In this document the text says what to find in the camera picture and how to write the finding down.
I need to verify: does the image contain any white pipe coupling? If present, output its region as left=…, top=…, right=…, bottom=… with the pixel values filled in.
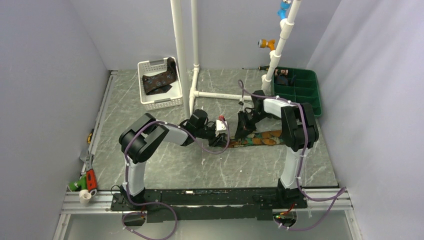
left=78, top=189, right=92, bottom=206

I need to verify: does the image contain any black yellow screwdriver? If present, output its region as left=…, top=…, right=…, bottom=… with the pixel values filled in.
left=242, top=65, right=270, bottom=71

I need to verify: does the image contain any green pipe fitting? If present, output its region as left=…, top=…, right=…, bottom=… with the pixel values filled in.
left=67, top=174, right=88, bottom=192

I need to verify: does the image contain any rolled dark tie in tray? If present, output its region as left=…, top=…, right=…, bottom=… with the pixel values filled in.
left=274, top=69, right=291, bottom=86

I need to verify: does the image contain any red grey pipe wrench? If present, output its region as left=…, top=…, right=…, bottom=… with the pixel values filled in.
left=79, top=149, right=98, bottom=196

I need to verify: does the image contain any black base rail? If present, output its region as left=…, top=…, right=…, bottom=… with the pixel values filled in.
left=110, top=187, right=308, bottom=223

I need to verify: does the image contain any white perforated plastic basket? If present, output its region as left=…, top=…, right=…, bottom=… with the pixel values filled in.
left=137, top=56, right=183, bottom=111

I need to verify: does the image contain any dark brown patterned tie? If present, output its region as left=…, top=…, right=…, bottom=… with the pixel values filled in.
left=142, top=57, right=178, bottom=96

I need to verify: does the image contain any green compartment tray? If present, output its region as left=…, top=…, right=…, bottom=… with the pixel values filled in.
left=272, top=67, right=322, bottom=118

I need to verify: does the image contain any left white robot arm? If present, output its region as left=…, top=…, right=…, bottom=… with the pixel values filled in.
left=118, top=109, right=230, bottom=210

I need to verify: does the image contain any yellow black tape measure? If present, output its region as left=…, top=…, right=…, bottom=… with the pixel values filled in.
left=87, top=132, right=93, bottom=144

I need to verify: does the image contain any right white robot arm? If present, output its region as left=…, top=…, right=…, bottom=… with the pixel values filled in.
left=235, top=90, right=319, bottom=208

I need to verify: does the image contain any colourful patterned tie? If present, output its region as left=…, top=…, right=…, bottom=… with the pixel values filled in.
left=228, top=130, right=284, bottom=148

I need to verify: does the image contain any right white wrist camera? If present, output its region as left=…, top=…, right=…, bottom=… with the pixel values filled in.
left=238, top=97, right=250, bottom=111

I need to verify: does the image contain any orange nozzle fitting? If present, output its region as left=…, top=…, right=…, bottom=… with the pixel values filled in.
left=257, top=39, right=275, bottom=51

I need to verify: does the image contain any blue nozzle fitting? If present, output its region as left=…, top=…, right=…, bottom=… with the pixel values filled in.
left=277, top=0, right=292, bottom=20

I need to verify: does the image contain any white PVC pipe frame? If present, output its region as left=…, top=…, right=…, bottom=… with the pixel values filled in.
left=170, top=0, right=302, bottom=117

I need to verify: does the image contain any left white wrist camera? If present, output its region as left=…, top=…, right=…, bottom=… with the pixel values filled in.
left=215, top=115, right=229, bottom=137

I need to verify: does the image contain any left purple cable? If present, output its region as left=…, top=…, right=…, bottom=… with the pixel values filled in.
left=123, top=119, right=231, bottom=240

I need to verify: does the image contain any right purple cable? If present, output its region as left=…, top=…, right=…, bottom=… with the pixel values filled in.
left=237, top=79, right=347, bottom=232

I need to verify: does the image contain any purple cable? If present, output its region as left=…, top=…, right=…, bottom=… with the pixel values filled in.
left=237, top=79, right=347, bottom=232
left=123, top=119, right=231, bottom=240

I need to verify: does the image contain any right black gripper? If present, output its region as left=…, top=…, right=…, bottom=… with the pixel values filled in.
left=234, top=109, right=271, bottom=139

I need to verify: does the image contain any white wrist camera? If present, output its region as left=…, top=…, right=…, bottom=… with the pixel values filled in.
left=215, top=115, right=229, bottom=137
left=238, top=97, right=250, bottom=111

